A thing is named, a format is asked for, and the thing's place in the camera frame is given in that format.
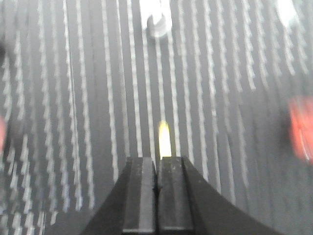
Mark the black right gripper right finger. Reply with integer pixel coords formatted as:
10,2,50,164
157,157,278,235

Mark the lit yellow toggle switch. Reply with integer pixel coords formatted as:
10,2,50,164
158,120,172,159

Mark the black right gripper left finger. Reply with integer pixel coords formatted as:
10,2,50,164
82,157,157,235

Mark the black perforated pegboard panel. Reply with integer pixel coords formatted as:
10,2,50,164
0,0,313,235

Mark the white toggle switch upper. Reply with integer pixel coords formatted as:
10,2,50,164
139,0,172,39

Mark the red push button right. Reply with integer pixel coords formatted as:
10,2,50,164
289,96,313,164

